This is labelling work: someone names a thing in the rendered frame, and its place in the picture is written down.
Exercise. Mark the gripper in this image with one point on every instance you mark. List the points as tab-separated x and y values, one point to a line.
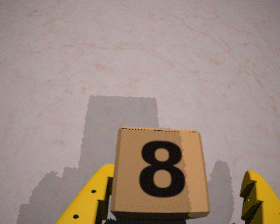
260	206

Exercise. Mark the brown wooden number cube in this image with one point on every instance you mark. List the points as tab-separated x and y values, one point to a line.
159	175

